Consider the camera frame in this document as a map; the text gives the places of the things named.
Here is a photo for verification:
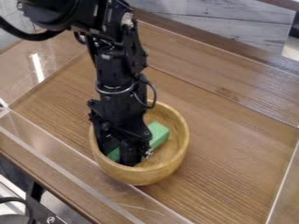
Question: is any green rectangular block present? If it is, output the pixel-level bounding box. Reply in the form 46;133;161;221
106;122;170;163

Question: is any black cable loop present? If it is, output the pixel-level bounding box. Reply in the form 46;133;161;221
132;76;158;110

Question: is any brown wooden bowl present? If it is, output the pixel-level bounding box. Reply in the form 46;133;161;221
88;101;190;186

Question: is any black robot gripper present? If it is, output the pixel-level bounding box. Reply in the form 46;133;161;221
88;86;152;166

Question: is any black table leg bracket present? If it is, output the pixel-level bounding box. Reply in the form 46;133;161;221
25;181;67;224

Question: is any clear acrylic front wall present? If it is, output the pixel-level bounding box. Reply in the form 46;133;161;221
0;108;192;224

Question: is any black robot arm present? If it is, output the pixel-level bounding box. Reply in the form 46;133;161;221
0;0;154;166

